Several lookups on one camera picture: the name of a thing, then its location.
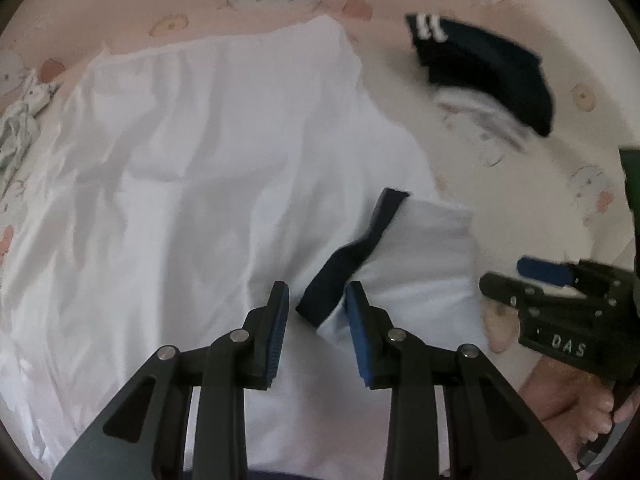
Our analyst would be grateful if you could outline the person's right hand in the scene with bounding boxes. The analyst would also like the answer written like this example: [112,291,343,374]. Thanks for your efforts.
[519,360,616,463]

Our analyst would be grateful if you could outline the white shirt with navy trim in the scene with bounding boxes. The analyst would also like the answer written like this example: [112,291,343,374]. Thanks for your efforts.
[0,15,488,478]

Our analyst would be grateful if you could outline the pink cat printed blanket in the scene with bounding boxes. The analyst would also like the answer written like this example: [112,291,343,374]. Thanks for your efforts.
[0,0,640,461]

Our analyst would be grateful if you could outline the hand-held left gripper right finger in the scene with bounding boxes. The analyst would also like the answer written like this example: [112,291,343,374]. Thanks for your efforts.
[345,281,578,480]

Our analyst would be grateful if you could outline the small patterned white garment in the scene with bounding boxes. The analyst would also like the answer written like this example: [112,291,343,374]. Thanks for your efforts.
[0,72,58,186]

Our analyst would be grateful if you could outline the folded navy garment white stripes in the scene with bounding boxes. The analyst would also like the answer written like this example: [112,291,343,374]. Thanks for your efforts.
[404,11,557,137]

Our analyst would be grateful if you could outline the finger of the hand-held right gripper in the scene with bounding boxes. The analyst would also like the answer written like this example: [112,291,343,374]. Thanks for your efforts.
[478,272,576,321]
[516,256,583,291]

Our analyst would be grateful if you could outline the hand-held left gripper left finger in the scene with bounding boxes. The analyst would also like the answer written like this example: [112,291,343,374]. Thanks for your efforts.
[51,281,291,480]

